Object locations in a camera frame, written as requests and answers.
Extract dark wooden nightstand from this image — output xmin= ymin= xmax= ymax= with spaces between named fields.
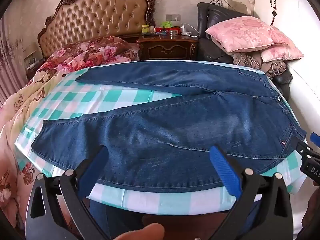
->
xmin=136 ymin=33 xmax=200 ymax=61

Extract red hanging charm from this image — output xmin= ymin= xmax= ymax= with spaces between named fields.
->
xmin=269 ymin=0 xmax=278 ymax=26

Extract brown plaid cloth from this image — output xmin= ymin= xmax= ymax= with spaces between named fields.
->
xmin=211 ymin=36 xmax=287 ymax=79

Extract person's left hand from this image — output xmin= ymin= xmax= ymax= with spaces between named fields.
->
xmin=113 ymin=222 xmax=165 ymax=240

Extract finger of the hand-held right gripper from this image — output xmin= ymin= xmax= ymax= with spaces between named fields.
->
xmin=310 ymin=131 xmax=320 ymax=153
xmin=291 ymin=136 xmax=316 ymax=159

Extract black leather armchair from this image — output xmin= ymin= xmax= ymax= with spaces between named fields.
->
xmin=196 ymin=2 xmax=293 ymax=101

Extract large pink floral pillow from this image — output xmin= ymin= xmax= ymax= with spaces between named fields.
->
xmin=205 ymin=16 xmax=289 ymax=54

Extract small pink floral pillow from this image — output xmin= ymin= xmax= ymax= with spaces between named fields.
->
xmin=260 ymin=44 xmax=304 ymax=63

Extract blue denim pants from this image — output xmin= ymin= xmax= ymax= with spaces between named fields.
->
xmin=30 ymin=60 xmax=307 ymax=193

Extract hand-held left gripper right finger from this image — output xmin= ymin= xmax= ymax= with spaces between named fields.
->
xmin=209 ymin=145 xmax=294 ymax=240

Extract white charger with cable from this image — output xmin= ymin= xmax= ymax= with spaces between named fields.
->
xmin=180 ymin=23 xmax=200 ymax=38

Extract cream floral quilt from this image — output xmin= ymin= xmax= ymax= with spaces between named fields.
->
xmin=0 ymin=64 xmax=84 ymax=232

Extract wire clothes hanger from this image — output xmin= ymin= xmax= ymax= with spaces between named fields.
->
xmin=209 ymin=0 xmax=232 ymax=7

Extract pink curtain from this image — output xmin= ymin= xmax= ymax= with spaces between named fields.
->
xmin=0 ymin=12 xmax=28 ymax=105

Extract green white checked cloth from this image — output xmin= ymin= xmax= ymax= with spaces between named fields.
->
xmin=15 ymin=60 xmax=308 ymax=216

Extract tufted leather carved headboard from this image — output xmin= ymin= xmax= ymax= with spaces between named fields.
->
xmin=37 ymin=0 xmax=157 ymax=58

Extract red floral blanket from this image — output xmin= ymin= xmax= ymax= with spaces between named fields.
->
xmin=37 ymin=35 xmax=140 ymax=73

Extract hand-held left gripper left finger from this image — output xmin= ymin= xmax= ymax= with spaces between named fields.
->
xmin=25 ymin=145 xmax=110 ymax=240

